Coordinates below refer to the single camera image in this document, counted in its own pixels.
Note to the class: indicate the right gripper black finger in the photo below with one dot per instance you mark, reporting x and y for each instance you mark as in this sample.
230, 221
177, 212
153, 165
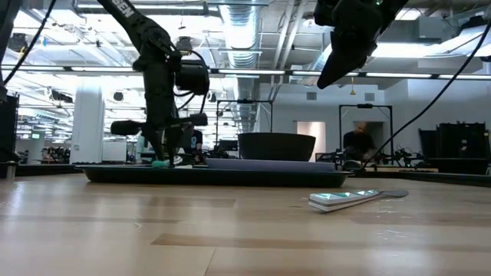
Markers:
345, 53

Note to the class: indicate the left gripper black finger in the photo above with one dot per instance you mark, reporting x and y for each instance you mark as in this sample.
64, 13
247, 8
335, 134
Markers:
175, 143
158, 147

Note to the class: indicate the black bowl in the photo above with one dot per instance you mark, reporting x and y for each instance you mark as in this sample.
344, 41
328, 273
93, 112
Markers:
276, 147

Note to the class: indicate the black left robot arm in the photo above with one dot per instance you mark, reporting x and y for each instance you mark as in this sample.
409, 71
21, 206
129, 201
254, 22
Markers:
138, 25

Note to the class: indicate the dark green plastic tray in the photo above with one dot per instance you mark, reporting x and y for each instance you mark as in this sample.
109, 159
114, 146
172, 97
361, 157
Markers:
153, 177

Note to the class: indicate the person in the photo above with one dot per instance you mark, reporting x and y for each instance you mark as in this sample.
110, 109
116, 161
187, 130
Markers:
196, 143
358, 143

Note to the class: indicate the long ceiling light strip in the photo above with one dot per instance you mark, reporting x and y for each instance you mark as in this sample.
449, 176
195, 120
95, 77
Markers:
399, 75

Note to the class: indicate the white building column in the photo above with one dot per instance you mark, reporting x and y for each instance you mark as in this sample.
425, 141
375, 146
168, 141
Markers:
87, 126

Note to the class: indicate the black background robot arms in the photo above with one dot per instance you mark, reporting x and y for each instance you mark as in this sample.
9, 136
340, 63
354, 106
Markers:
403, 157

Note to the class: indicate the black storage crate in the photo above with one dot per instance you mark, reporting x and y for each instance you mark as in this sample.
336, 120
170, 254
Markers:
460, 145

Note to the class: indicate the small silver cylinder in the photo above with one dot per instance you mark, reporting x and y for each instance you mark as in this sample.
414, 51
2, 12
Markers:
10, 169

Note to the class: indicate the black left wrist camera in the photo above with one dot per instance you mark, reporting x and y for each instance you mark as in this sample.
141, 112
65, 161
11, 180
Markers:
192, 76

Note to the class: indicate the black metal rig frame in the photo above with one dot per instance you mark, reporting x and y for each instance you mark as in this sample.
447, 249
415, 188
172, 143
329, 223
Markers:
245, 101
364, 106

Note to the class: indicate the silver ventilation duct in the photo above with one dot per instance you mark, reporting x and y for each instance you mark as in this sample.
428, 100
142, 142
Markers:
241, 34

